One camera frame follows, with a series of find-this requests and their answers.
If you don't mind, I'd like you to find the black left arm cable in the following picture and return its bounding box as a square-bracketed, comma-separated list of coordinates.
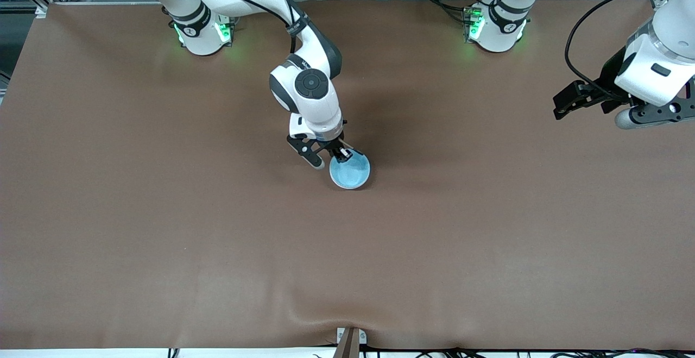
[565, 0, 666, 86]

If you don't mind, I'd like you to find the blue bowl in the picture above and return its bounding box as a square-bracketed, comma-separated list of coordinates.
[329, 152, 371, 189]

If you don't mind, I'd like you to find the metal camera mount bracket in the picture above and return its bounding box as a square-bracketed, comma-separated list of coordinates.
[337, 326, 367, 358]

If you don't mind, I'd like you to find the brown table mat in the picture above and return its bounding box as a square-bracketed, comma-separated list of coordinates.
[0, 0, 695, 351]

